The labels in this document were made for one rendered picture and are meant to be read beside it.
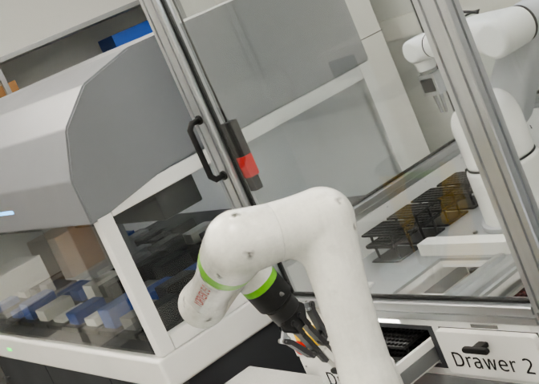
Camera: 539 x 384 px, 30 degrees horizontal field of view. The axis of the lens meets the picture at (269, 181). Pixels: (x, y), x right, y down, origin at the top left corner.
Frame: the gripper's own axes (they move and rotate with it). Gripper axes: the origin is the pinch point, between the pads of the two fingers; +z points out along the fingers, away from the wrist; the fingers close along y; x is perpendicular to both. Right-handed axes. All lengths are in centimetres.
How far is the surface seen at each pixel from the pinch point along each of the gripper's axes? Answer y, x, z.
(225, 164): -32, -37, -37
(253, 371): -6, -63, 21
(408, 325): -16.3, 10.0, 7.0
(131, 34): -205, -357, -16
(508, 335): -14.9, 42.4, 6.4
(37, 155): -18, -100, -62
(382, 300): -19.1, 3.2, 1.4
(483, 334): -14.7, 35.4, 6.4
